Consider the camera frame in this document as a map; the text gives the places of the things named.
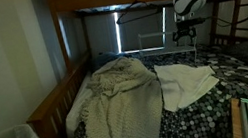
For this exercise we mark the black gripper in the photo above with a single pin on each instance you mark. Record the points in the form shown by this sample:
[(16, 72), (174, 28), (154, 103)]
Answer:
[(185, 27)]

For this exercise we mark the white pillow case cover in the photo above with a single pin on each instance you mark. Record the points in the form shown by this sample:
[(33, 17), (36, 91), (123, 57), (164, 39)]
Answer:
[(183, 82)]

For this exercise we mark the blue pillow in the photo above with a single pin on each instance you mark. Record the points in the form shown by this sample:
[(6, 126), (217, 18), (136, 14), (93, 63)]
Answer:
[(102, 60)]

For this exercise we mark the grey window blind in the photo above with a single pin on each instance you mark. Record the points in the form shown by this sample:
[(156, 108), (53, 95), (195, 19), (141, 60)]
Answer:
[(138, 31)]

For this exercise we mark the black clothes hanger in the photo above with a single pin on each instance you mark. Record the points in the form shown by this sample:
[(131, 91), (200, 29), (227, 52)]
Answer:
[(137, 18)]

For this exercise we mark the black pebble-pattern bedspread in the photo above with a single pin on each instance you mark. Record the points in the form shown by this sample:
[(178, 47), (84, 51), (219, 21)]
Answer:
[(213, 115)]

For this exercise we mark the wooden board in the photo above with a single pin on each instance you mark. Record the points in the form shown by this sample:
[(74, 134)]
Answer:
[(236, 121)]

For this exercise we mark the cream knitted blanket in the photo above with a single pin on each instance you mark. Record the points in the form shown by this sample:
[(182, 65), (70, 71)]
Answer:
[(121, 113)]

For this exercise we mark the white bed sheet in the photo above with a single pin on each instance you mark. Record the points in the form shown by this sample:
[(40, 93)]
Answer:
[(76, 107)]

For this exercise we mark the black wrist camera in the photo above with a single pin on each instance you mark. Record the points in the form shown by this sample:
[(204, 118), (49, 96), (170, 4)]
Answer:
[(197, 20)]

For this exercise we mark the wooden bunk bed frame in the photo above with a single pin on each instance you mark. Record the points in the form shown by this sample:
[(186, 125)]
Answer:
[(53, 111)]

